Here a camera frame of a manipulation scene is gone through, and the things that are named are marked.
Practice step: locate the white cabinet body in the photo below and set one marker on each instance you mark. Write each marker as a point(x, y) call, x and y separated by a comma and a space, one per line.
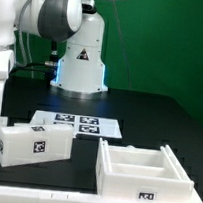
point(141, 174)

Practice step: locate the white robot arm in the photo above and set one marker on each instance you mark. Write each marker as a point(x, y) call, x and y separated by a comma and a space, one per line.
point(81, 72)

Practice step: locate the white cabinet door block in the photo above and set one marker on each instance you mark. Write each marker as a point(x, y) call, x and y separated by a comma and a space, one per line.
point(35, 144)

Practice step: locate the white marker sheet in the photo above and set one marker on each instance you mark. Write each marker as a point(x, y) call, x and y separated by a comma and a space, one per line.
point(92, 126)

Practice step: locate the black camera on stand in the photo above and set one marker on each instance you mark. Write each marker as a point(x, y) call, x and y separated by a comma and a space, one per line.
point(51, 65)

